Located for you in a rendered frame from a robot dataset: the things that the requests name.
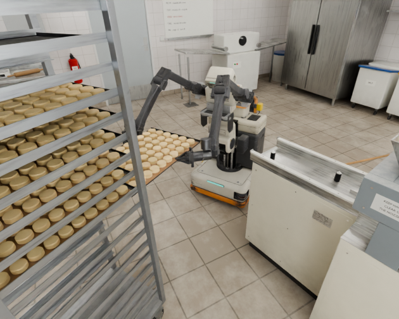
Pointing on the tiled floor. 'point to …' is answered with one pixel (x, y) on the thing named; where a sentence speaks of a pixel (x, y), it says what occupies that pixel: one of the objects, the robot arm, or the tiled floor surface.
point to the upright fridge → (331, 43)
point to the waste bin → (277, 65)
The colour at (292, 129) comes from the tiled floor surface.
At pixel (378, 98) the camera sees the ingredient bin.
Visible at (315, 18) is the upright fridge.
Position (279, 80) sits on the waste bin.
